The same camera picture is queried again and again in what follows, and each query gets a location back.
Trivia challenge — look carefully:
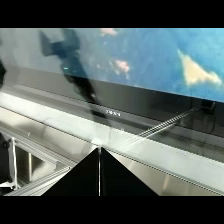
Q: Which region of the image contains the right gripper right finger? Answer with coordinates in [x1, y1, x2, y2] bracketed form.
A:
[100, 147, 159, 197]

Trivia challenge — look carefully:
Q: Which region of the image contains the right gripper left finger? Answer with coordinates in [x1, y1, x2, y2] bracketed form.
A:
[42, 147, 100, 197]

